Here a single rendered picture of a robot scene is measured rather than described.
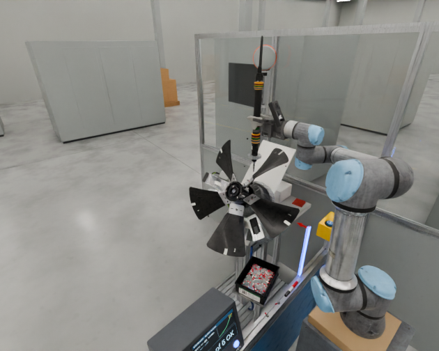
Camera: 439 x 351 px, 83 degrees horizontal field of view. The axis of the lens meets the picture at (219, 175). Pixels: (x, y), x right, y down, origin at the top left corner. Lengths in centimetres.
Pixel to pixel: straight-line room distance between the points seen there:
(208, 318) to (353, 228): 50
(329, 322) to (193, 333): 55
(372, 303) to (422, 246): 101
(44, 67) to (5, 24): 674
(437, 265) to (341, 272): 118
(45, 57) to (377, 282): 626
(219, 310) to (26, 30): 1272
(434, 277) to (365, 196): 138
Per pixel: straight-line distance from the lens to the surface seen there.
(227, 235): 145
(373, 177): 77
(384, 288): 103
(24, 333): 274
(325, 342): 118
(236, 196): 142
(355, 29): 178
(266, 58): 189
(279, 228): 132
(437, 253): 200
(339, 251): 88
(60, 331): 260
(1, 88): 1310
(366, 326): 114
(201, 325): 84
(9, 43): 1302
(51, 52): 642
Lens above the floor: 197
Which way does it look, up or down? 28 degrees down
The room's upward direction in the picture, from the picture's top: 1 degrees counter-clockwise
